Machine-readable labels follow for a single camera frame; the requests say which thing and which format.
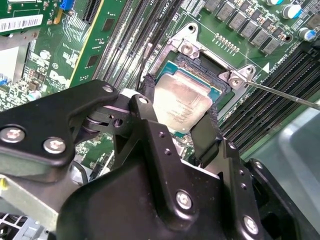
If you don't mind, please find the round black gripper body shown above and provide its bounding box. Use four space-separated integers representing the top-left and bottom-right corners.
56 159 241 240

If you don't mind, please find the CPU with silver top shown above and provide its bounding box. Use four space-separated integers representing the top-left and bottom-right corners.
152 60 222 139

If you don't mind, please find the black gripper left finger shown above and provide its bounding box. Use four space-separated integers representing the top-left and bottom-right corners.
0 73 202 232

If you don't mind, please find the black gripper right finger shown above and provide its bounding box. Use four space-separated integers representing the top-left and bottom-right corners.
191 109 320 240

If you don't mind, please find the thin metal locking lever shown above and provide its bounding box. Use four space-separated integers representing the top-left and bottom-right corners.
244 81 320 111
134 42 153 90

